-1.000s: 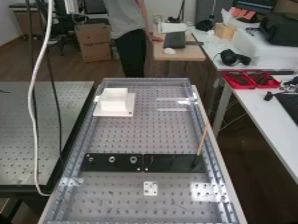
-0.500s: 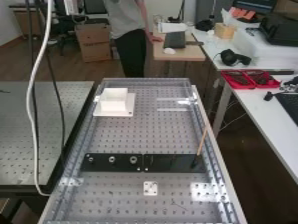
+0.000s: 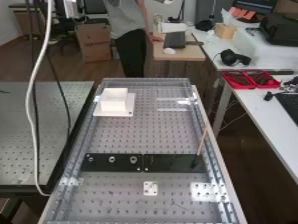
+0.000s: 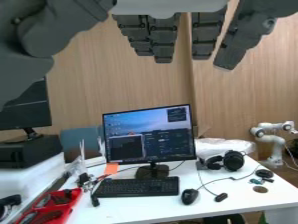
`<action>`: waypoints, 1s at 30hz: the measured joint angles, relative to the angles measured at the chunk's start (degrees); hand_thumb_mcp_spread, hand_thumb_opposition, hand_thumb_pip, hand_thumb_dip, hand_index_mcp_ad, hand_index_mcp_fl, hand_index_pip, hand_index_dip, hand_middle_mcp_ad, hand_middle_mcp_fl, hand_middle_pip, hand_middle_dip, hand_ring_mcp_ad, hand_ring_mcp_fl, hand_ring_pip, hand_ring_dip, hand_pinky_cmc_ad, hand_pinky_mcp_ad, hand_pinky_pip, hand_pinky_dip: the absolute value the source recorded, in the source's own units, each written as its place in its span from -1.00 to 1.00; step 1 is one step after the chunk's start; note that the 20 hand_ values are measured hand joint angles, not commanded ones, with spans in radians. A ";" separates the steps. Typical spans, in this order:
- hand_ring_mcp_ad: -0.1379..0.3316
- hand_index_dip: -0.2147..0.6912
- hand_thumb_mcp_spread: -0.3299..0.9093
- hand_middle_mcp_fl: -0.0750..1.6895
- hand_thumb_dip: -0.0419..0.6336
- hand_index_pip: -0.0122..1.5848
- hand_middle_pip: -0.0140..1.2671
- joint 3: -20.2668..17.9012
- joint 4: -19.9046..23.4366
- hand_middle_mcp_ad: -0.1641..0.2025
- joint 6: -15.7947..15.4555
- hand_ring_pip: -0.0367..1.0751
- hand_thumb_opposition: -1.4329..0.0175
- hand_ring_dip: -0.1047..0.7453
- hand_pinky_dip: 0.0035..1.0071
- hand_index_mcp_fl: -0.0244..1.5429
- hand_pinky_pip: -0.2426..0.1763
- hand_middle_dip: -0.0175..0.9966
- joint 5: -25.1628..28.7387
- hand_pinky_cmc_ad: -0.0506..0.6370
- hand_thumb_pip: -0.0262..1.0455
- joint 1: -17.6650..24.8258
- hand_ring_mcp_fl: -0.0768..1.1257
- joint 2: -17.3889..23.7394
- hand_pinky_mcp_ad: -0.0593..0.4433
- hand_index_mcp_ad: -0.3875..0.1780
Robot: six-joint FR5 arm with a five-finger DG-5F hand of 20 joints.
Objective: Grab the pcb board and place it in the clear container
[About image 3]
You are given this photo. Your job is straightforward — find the thin stick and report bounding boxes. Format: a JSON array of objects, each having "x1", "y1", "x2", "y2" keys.
[{"x1": 193, "y1": 124, "x2": 210, "y2": 169}]

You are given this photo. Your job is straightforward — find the small white box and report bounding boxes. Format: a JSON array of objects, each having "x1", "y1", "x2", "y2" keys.
[{"x1": 98, "y1": 86, "x2": 130, "y2": 113}]

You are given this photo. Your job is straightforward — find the small black adapter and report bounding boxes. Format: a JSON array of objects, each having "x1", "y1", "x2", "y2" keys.
[{"x1": 262, "y1": 90, "x2": 275, "y2": 102}]

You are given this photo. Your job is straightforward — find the wooden desk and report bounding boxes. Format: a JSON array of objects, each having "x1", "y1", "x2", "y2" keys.
[{"x1": 149, "y1": 30, "x2": 208, "y2": 80}]

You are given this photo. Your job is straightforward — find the person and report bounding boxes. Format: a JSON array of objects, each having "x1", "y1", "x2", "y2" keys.
[{"x1": 101, "y1": 0, "x2": 166, "y2": 79}]

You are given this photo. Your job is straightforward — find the red tray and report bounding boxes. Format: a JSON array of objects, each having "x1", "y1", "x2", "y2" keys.
[
  {"x1": 246, "y1": 68, "x2": 282, "y2": 90},
  {"x1": 220, "y1": 69, "x2": 258, "y2": 90}
]

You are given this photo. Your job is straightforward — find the black keyboard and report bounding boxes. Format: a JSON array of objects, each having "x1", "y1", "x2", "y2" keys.
[{"x1": 274, "y1": 92, "x2": 298, "y2": 127}]

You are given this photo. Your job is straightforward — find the white foam block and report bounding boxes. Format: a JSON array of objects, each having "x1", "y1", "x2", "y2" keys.
[{"x1": 231, "y1": 27, "x2": 298, "y2": 72}]

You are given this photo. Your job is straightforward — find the cardboard box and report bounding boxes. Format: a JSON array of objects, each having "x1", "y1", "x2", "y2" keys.
[
  {"x1": 80, "y1": 41, "x2": 113, "y2": 64},
  {"x1": 75, "y1": 22, "x2": 112, "y2": 45}
]

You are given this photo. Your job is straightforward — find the white cable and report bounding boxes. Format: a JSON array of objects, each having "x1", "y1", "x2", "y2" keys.
[{"x1": 24, "y1": 0, "x2": 55, "y2": 197}]

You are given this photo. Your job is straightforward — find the black headphones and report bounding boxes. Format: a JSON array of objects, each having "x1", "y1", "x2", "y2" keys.
[{"x1": 220, "y1": 48, "x2": 253, "y2": 67}]

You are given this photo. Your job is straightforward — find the clear box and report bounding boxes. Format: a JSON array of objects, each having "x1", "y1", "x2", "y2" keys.
[
  {"x1": 154, "y1": 87, "x2": 200, "y2": 114},
  {"x1": 36, "y1": 77, "x2": 249, "y2": 224}
]

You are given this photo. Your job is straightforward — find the small pale circuit board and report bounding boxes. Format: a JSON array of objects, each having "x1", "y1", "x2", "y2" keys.
[{"x1": 141, "y1": 180, "x2": 160, "y2": 197}]

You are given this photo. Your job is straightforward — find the white desk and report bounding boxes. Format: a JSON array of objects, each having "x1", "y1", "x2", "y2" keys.
[
  {"x1": 210, "y1": 70, "x2": 298, "y2": 186},
  {"x1": 190, "y1": 25, "x2": 298, "y2": 76}
]

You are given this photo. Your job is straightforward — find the black plate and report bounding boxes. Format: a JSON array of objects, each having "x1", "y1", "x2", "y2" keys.
[{"x1": 81, "y1": 152, "x2": 208, "y2": 174}]

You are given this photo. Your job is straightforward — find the black equipment case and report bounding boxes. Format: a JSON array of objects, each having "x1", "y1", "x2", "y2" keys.
[{"x1": 259, "y1": 12, "x2": 298, "y2": 47}]

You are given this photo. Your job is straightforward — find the small light wooden box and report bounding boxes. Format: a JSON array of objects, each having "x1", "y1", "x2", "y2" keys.
[{"x1": 214, "y1": 22, "x2": 237, "y2": 41}]

